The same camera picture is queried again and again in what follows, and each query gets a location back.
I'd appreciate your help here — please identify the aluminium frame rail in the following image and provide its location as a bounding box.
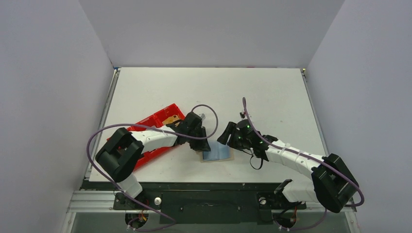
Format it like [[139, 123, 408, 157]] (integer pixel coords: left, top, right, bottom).
[[67, 190, 139, 213]]

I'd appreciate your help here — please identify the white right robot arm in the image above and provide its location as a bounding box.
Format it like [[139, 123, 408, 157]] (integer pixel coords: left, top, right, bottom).
[[217, 119, 359, 213]]

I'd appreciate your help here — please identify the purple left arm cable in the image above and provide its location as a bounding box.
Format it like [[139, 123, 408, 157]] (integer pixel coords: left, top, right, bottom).
[[86, 103, 219, 232]]

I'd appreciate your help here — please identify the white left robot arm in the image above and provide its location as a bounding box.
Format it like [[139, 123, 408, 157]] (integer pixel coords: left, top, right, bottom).
[[96, 112, 211, 209]]

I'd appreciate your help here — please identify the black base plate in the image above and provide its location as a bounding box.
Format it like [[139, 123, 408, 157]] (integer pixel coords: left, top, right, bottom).
[[81, 181, 307, 227]]

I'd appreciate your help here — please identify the gold card in tray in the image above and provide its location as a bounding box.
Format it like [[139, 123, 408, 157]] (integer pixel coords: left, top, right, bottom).
[[162, 115, 182, 125]]

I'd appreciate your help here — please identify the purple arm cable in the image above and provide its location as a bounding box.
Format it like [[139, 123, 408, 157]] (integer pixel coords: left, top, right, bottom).
[[86, 103, 219, 232], [241, 97, 365, 232]]

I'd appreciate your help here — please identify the red plastic tray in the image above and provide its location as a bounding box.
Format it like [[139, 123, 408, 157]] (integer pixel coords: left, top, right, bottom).
[[107, 103, 186, 171]]

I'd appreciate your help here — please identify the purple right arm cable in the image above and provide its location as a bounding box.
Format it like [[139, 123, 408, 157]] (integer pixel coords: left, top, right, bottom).
[[241, 97, 365, 232]]

